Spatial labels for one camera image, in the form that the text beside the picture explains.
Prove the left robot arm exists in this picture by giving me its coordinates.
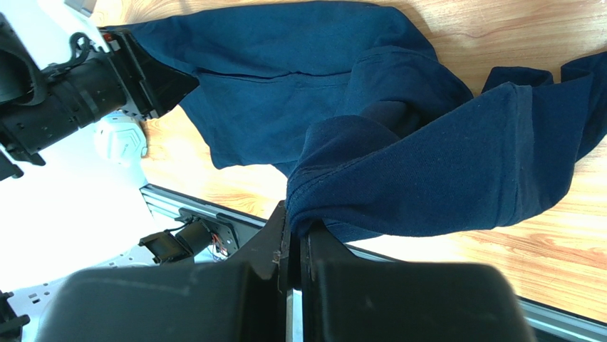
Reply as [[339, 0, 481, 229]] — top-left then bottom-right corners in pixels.
[[1, 1, 198, 178]]

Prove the white cube adapter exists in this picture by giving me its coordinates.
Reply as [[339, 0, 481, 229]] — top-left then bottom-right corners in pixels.
[[93, 111, 147, 167]]

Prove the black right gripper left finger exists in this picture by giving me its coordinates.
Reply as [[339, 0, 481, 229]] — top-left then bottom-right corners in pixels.
[[36, 202, 290, 341]]

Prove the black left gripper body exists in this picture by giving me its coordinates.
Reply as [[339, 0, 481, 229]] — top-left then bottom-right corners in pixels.
[[1, 33, 127, 166]]

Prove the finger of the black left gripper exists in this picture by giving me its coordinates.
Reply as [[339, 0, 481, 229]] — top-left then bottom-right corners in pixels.
[[101, 28, 199, 119]]

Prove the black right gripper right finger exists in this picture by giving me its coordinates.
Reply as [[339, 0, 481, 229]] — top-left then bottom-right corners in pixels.
[[301, 222, 535, 341]]

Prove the aluminium front rail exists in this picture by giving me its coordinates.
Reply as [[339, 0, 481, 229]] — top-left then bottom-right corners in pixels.
[[140, 184, 607, 340]]

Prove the navy blue t shirt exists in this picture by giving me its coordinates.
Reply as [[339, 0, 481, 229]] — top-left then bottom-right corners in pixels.
[[126, 1, 606, 242]]

